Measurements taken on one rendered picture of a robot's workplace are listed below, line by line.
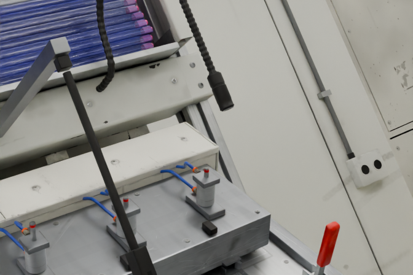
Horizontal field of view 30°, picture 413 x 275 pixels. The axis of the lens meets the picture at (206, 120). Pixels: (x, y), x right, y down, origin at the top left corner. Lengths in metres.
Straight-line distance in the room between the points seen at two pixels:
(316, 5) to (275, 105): 0.54
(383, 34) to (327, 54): 1.42
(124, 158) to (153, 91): 0.12
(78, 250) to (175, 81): 0.31
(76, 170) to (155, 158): 0.10
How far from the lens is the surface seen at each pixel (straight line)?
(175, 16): 1.07
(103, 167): 0.70
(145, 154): 1.00
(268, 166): 2.91
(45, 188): 0.95
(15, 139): 0.98
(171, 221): 0.92
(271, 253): 0.98
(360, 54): 1.90
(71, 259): 0.87
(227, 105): 0.88
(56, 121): 1.00
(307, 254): 0.96
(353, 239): 3.06
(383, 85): 1.87
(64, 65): 0.71
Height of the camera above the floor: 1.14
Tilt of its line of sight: 7 degrees up
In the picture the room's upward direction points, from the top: 22 degrees counter-clockwise
